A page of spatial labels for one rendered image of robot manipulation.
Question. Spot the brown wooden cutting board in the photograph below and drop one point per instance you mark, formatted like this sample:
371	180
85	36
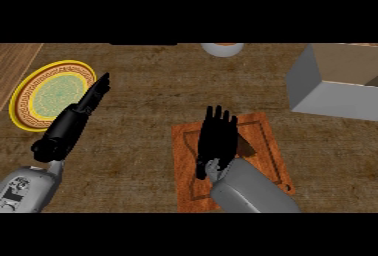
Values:
267	146

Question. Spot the yellow rimmed patterned plate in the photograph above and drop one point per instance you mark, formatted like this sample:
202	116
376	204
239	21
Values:
52	95

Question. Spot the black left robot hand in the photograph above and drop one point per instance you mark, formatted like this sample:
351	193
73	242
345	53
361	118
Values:
69	128

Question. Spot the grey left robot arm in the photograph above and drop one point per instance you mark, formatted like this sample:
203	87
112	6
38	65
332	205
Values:
27	191

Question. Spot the grey cardboard box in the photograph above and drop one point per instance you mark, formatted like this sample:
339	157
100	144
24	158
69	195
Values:
340	80

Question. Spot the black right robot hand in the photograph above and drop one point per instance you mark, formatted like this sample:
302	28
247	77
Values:
216	140

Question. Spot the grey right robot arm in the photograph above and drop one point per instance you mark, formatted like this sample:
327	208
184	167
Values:
252	188

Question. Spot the white round cup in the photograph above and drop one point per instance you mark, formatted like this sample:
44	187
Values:
222	49

